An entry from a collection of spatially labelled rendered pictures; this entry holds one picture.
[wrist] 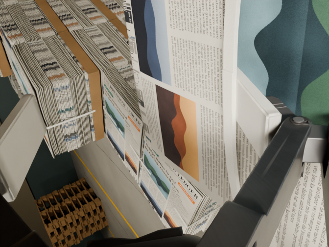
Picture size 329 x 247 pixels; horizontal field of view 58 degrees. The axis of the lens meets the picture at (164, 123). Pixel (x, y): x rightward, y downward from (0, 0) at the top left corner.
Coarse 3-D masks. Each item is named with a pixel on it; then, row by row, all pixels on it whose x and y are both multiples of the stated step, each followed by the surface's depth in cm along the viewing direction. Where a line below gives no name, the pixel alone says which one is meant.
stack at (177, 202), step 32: (64, 0) 136; (96, 32) 123; (96, 64) 109; (128, 64) 112; (128, 96) 100; (128, 128) 104; (128, 160) 118; (160, 160) 91; (160, 192) 101; (192, 192) 80; (192, 224) 92
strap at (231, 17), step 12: (228, 0) 16; (240, 0) 16; (228, 12) 17; (228, 24) 17; (228, 36) 17; (228, 48) 18; (228, 60) 18; (228, 72) 18; (228, 84) 19; (228, 96) 19; (228, 108) 19; (228, 120) 20; (228, 132) 20; (228, 144) 21; (228, 156) 22; (228, 168) 23
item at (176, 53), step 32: (128, 0) 30; (160, 0) 25; (192, 0) 22; (128, 32) 32; (160, 32) 27; (192, 32) 23; (160, 64) 29; (192, 64) 24; (160, 96) 31; (192, 96) 26; (160, 128) 33; (192, 128) 28; (192, 160) 30
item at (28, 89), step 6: (12, 48) 112; (18, 60) 107; (18, 66) 111; (18, 72) 119; (24, 72) 103; (24, 78) 107; (24, 84) 115; (30, 84) 100; (24, 90) 125; (30, 90) 103; (48, 138) 115; (48, 144) 119
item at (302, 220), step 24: (312, 0) 14; (312, 24) 15; (312, 48) 15; (312, 72) 15; (312, 96) 16; (312, 120) 17; (312, 168) 18; (312, 192) 18; (288, 216) 21; (312, 216) 19; (288, 240) 22; (312, 240) 20
